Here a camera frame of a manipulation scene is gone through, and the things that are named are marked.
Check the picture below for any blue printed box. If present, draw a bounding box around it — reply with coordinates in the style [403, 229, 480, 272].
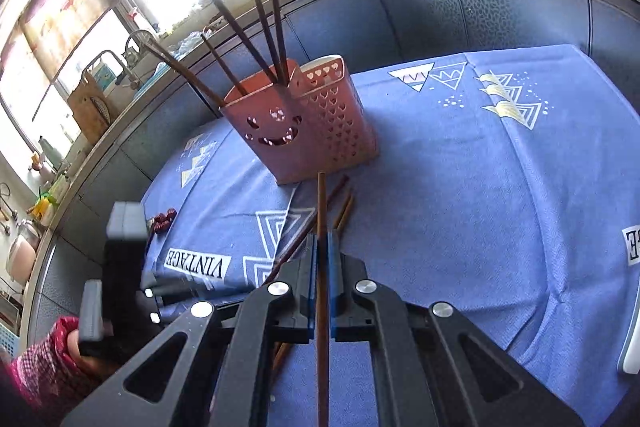
[92, 62, 118, 95]

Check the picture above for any clear plastic bag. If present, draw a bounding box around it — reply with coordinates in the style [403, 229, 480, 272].
[175, 32, 206, 58]

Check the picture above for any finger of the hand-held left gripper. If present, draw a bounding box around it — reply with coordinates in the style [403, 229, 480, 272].
[147, 307, 196, 330]
[141, 274, 241, 308]

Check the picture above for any wooden cutting board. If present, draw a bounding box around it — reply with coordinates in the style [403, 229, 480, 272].
[67, 69, 113, 145]

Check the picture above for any person's left forearm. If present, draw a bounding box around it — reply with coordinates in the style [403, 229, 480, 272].
[10, 314, 101, 413]

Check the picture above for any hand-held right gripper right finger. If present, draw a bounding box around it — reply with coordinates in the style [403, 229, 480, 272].
[327, 231, 586, 427]

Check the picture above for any pink kitchen appliance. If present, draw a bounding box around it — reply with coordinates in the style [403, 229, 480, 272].
[5, 219, 43, 280]

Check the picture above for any pink plastic utensil holder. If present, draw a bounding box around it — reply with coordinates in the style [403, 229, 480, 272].
[220, 54, 379, 186]

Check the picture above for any white inner cup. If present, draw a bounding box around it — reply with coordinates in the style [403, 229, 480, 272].
[300, 54, 343, 70]

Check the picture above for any grey thermos bottle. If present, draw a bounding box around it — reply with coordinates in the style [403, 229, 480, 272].
[37, 136, 63, 168]

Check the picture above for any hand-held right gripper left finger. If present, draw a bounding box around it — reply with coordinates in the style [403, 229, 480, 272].
[61, 232, 319, 427]

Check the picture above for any brown wooden chopstick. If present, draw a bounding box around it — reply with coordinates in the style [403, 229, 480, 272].
[142, 42, 225, 110]
[317, 172, 331, 427]
[206, 0, 283, 82]
[270, 192, 355, 378]
[262, 175, 351, 285]
[200, 33, 248, 96]
[247, 0, 285, 80]
[269, 0, 291, 82]

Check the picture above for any curved steel faucet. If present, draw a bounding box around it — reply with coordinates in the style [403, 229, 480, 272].
[122, 29, 161, 72]

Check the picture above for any person's left hand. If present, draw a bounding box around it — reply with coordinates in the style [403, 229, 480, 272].
[65, 329, 121, 380]

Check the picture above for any white power bank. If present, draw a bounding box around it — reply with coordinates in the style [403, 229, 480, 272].
[617, 322, 640, 375]

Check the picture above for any blue printed tablecloth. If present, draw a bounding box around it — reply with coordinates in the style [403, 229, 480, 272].
[140, 43, 640, 427]

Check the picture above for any cluster of red dates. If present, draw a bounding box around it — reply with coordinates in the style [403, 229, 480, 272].
[152, 207, 178, 235]

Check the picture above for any tall steel faucet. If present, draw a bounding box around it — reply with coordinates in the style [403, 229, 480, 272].
[82, 49, 138, 92]

